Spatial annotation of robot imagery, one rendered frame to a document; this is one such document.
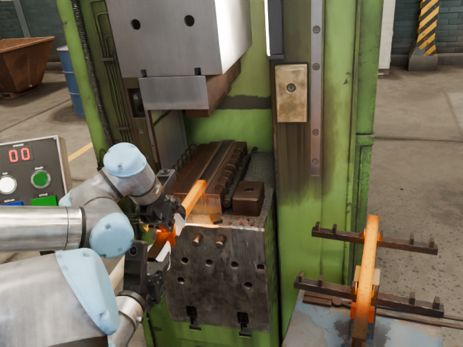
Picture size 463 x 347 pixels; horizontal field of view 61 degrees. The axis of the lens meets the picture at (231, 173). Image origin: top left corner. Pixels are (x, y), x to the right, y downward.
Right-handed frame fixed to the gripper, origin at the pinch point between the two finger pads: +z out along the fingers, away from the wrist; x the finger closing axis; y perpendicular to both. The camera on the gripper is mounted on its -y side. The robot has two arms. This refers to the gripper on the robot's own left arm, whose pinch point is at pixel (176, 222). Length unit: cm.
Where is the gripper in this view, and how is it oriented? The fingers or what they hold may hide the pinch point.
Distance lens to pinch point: 111.2
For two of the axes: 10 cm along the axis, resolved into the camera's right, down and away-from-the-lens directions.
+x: 9.7, 0.2, -2.4
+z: 1.9, 5.4, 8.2
